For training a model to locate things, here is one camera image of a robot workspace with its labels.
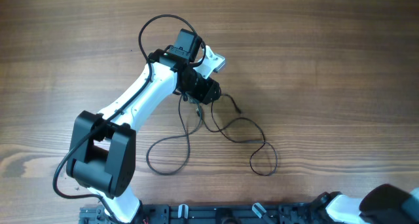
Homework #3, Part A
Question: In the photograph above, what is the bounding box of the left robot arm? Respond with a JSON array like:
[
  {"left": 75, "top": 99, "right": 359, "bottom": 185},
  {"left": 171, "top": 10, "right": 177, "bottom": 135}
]
[{"left": 62, "top": 29, "right": 226, "bottom": 223}]

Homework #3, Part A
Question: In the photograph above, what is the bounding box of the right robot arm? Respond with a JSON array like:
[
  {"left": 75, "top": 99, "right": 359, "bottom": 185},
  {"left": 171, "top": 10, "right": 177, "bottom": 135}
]
[{"left": 308, "top": 183, "right": 418, "bottom": 224}]

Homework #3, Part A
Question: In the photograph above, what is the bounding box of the left grey spring clamp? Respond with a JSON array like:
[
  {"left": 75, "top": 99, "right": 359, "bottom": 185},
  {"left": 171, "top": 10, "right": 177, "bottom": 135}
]
[{"left": 178, "top": 204, "right": 189, "bottom": 219}]

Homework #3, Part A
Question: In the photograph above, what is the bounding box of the grey spring clamp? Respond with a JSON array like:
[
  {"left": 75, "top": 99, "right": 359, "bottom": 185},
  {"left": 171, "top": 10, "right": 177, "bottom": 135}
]
[
  {"left": 178, "top": 204, "right": 189, "bottom": 219},
  {"left": 251, "top": 202, "right": 267, "bottom": 219}
]

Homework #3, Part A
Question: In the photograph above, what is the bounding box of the right grey spring clamp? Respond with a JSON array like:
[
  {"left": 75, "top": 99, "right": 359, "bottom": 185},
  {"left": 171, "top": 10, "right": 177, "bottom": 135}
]
[{"left": 251, "top": 202, "right": 267, "bottom": 219}]

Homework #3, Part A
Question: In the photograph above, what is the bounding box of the left camera black cable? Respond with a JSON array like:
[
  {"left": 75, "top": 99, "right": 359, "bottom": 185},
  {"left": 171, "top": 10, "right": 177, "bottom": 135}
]
[{"left": 52, "top": 14, "right": 207, "bottom": 224}]

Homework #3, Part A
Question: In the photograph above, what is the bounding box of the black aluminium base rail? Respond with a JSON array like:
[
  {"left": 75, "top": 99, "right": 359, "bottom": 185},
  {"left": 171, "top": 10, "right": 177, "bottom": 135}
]
[{"left": 79, "top": 203, "right": 330, "bottom": 224}]

